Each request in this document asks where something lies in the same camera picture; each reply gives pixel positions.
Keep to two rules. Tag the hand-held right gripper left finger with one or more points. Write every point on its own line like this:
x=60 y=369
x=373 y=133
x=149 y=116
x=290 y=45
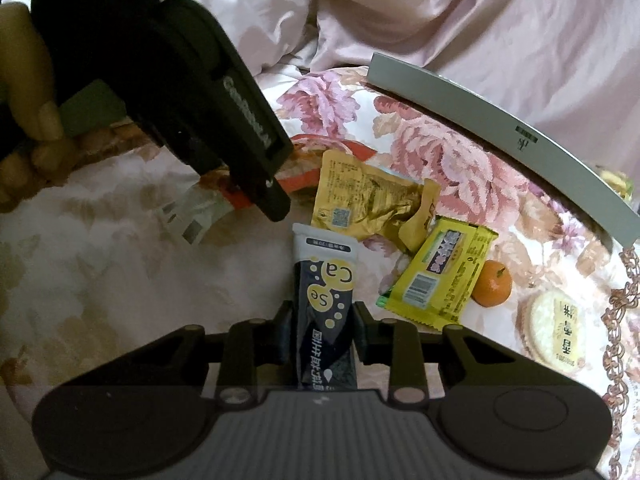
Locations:
x=284 y=332

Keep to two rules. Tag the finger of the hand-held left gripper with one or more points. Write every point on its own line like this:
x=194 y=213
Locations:
x=265 y=190

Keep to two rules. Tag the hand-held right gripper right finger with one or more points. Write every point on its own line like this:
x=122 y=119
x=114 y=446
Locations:
x=361 y=332

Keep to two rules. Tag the dark blue white snack packet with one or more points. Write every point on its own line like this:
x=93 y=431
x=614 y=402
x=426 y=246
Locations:
x=325 y=305

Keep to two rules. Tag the orange white snack packet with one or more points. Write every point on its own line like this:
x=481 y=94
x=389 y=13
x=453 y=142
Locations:
x=345 y=160

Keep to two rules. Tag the gold foil snack packet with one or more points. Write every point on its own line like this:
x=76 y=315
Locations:
x=360 y=195

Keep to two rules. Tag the yellow green snack packet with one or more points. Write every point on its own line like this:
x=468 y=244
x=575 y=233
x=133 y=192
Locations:
x=440 y=270

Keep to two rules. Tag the mandarin orange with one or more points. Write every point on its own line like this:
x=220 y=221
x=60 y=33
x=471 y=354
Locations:
x=492 y=285

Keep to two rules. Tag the round rice cracker packet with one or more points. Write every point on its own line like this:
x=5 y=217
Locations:
x=555 y=330

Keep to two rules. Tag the grey cardboard box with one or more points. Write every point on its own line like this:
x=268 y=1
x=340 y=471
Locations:
x=475 y=105

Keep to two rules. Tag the golden brown cake packet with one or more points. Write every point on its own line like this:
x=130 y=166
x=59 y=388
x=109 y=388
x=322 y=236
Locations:
x=616 y=181

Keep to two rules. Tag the person's left hand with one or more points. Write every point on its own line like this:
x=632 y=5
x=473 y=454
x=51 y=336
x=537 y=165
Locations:
x=25 y=85

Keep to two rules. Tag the pale white quilt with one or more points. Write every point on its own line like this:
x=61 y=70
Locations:
x=280 y=25

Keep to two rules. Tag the floral bedsheet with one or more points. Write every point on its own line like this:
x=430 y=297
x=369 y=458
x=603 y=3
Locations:
x=450 y=160

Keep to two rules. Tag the pink satin duvet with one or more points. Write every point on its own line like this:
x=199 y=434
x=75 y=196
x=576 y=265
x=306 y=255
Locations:
x=450 y=10

